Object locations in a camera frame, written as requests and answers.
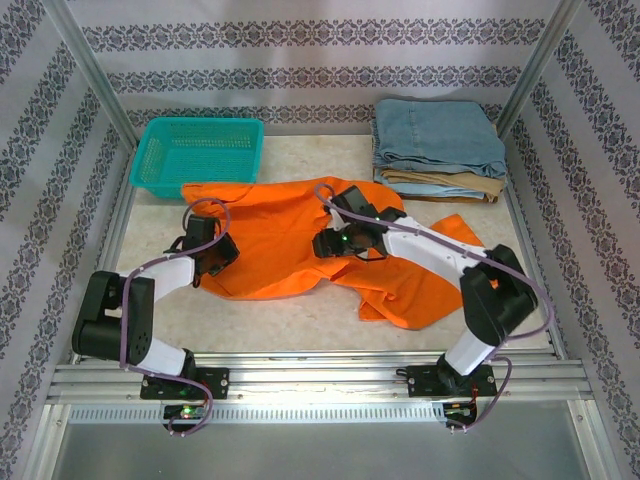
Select folded pale blue trousers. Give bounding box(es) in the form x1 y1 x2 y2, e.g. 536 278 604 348
385 182 489 201

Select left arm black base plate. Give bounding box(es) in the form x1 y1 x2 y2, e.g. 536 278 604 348
139 367 231 401

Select orange trousers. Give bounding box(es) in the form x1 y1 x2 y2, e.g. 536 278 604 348
180 175 485 332

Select perforated metal strip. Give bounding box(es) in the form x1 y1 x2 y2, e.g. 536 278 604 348
67 402 446 425

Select teal plastic basket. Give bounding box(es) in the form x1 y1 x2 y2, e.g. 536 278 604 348
128 117 265 201

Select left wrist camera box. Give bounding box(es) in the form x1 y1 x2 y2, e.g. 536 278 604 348
184 215 218 252

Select folded brown trousers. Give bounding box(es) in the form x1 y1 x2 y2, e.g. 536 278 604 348
424 192 500 205

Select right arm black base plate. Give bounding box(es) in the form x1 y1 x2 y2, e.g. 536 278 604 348
405 363 498 400

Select aluminium mounting rail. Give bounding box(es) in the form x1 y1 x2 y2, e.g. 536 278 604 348
47 349 591 401

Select aluminium side rail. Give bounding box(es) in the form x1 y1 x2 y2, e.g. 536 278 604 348
502 184 569 359
74 144 139 361

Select aluminium frame post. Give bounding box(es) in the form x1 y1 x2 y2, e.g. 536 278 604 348
47 0 140 149
492 0 584 141

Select folded blue denim trousers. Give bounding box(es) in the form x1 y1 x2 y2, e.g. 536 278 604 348
373 98 508 180

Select folded tan trousers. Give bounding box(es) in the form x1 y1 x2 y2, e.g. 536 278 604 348
373 167 504 197

